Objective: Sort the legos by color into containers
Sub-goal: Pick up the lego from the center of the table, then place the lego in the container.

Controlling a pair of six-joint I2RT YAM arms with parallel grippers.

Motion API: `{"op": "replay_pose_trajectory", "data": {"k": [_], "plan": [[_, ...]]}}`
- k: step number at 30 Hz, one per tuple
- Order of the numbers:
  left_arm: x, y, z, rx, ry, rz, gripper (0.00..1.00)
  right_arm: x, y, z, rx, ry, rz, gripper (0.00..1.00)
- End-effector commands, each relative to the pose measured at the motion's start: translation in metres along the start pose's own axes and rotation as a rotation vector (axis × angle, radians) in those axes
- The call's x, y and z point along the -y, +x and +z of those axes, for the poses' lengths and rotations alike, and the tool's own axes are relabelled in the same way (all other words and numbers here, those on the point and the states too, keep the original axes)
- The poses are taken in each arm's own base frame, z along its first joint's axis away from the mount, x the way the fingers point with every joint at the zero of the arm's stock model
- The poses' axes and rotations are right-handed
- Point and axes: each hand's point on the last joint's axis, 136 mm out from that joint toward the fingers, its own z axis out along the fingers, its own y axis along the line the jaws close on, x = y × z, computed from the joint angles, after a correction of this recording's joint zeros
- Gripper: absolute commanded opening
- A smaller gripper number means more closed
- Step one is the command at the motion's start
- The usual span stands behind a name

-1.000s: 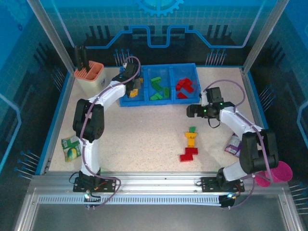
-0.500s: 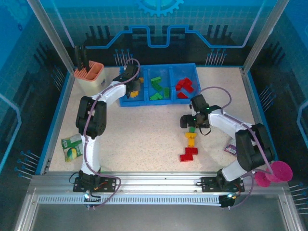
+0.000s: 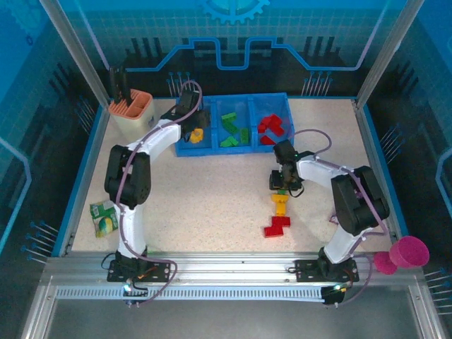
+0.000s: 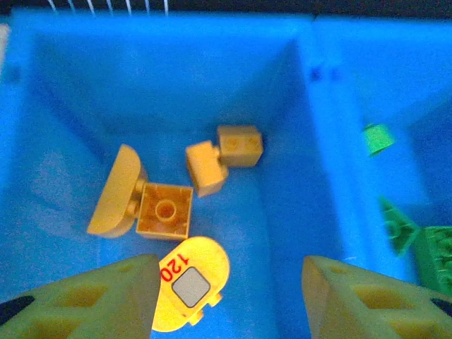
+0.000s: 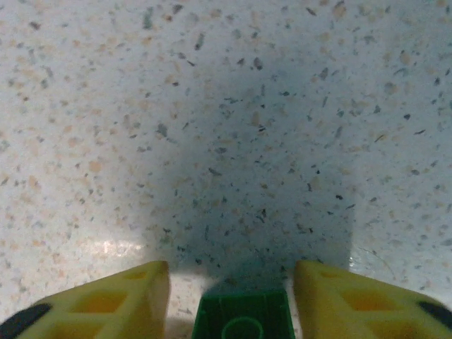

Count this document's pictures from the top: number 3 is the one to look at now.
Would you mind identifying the blue printed backdrop panel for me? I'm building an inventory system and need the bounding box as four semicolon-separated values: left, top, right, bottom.
66;0;393;98

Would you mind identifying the green snack packet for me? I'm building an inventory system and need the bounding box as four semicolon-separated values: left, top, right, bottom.
88;199;119;239

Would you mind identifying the blue table edge rail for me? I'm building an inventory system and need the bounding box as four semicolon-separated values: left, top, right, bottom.
352;99;405;244
52;105;109;257

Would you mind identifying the blue plastic bin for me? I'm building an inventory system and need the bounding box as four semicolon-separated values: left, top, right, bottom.
249;92;296;153
175;97;217;157
211;95;256;155

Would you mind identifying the orange holder insert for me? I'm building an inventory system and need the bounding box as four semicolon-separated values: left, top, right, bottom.
107;88;154;118

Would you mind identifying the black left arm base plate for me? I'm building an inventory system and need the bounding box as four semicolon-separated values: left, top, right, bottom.
107;259;177;283

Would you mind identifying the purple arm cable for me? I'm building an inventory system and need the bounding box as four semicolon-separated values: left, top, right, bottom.
286;129;389;308
114;80;204;308

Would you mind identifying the aluminium frame post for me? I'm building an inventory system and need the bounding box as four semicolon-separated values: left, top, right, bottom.
39;0;111;109
354;0;416;109

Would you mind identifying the pink plastic cup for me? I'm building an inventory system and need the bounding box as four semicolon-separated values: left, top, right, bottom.
389;235;431;270

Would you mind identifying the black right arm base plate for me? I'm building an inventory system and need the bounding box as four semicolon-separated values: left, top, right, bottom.
295;259;359;283

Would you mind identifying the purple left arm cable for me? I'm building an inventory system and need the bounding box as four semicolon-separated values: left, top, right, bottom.
114;80;204;308

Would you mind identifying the small magenta foam cylinder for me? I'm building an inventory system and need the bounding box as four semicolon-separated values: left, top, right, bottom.
374;250;400;276

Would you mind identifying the black utensil handle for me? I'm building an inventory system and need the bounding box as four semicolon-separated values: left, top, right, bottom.
118;65;131;107
109;66;120;104

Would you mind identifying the aluminium front rail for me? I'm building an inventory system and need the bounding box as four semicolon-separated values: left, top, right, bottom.
40;251;427;287

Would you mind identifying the cream utensil holder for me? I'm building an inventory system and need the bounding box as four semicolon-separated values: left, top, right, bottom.
114;102;156;142

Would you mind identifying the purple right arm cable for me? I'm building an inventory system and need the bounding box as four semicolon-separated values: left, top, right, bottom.
286;129;389;308

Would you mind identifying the slotted cable duct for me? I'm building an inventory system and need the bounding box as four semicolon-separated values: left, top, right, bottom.
55;285;328;302

